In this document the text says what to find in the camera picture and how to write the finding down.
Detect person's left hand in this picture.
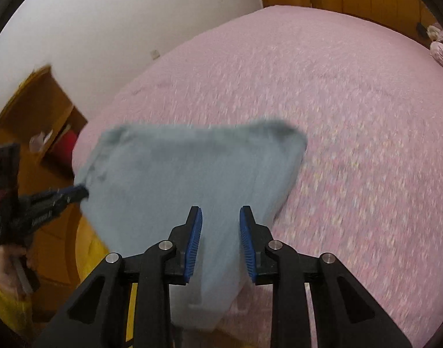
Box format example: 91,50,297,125
0,244,28,298

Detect bed with pink floral sheet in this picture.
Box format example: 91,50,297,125
71,5,443,348

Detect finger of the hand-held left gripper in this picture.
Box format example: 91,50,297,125
24,185,90,231

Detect red bag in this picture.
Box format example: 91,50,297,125
49,130,79,169

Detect wooden nightstand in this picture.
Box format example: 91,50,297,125
0,65,110,320

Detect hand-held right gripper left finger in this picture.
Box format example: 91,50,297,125
35,205,204,348

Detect grey pants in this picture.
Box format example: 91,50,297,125
73,118,308,332

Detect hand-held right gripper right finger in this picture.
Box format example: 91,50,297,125
239,205,412,348

